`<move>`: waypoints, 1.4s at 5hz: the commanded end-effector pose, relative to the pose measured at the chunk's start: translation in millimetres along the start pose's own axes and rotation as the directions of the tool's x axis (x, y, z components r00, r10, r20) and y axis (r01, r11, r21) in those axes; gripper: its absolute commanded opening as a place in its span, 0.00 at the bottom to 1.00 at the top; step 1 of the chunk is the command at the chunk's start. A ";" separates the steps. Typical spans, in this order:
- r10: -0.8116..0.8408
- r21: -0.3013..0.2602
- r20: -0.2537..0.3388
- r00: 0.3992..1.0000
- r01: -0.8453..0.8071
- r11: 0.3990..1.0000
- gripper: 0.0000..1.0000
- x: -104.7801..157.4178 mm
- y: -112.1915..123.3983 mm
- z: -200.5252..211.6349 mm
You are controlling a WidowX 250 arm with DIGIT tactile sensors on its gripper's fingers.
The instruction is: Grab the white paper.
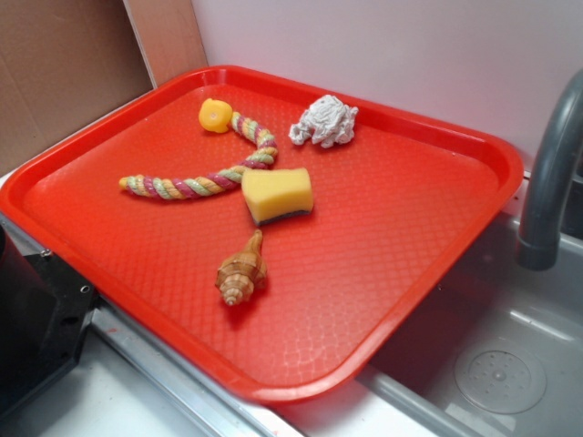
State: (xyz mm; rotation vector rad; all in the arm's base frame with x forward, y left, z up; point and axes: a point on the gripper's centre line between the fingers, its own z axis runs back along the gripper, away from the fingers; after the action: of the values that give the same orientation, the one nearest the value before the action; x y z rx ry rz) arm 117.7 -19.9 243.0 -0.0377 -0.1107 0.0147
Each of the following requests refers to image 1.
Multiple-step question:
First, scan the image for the crumpled white paper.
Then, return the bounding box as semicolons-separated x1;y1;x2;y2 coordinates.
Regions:
288;95;359;148

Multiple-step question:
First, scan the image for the red plastic tray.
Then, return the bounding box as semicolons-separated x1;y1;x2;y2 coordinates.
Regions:
1;66;523;403

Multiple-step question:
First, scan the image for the yellow sponge with grey pad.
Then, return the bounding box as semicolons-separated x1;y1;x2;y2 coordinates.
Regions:
241;168;314;226

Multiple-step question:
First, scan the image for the brown spiral seashell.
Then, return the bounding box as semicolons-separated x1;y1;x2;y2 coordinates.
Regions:
215;229;267;307

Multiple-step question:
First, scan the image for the grey sink faucet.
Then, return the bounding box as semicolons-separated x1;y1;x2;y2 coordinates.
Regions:
516;72;582;270

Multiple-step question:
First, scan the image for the grey toy sink basin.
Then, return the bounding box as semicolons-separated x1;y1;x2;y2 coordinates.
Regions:
279;191;582;436

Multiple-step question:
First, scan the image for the round sink drain cover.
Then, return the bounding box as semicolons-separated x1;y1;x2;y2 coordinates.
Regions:
454;339;547;414

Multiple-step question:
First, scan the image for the brown cardboard panel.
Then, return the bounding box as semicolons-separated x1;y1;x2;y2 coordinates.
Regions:
1;1;207;175

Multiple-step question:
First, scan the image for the multicolour twisted rope toy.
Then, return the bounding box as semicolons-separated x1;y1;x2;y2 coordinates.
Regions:
118;98;279;200

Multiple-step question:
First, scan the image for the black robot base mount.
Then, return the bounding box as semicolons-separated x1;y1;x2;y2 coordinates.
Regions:
1;229;97;418

